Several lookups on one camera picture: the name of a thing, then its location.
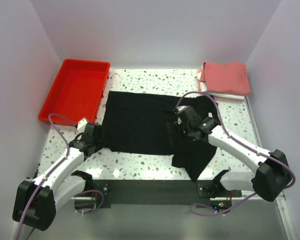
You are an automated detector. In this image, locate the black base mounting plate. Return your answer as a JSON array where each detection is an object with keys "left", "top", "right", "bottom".
[{"left": 74, "top": 178, "right": 242, "bottom": 214}]

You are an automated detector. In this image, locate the red plastic tray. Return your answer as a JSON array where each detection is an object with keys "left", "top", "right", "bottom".
[{"left": 38, "top": 59, "right": 110, "bottom": 124}]

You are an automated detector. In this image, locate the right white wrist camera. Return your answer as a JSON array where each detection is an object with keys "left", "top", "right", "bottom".
[{"left": 176, "top": 105, "right": 187, "bottom": 113}]

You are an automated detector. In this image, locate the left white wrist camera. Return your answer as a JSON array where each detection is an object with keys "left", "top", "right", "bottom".
[{"left": 76, "top": 117, "right": 89, "bottom": 133}]

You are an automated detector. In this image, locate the black t shirt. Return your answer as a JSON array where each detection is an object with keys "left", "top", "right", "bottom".
[{"left": 102, "top": 91, "right": 217, "bottom": 182}]

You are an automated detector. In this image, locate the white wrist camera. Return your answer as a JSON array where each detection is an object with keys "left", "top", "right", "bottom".
[
  {"left": 176, "top": 105, "right": 187, "bottom": 113},
  {"left": 76, "top": 117, "right": 89, "bottom": 133}
]

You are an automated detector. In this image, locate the pink folded t shirt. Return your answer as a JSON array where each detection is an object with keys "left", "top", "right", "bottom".
[{"left": 200, "top": 62, "right": 250, "bottom": 97}]

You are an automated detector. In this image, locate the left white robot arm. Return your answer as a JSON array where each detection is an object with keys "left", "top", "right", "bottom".
[{"left": 12, "top": 119, "right": 105, "bottom": 231}]

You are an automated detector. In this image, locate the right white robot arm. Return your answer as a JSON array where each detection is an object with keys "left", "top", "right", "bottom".
[{"left": 167, "top": 106, "right": 295, "bottom": 202}]

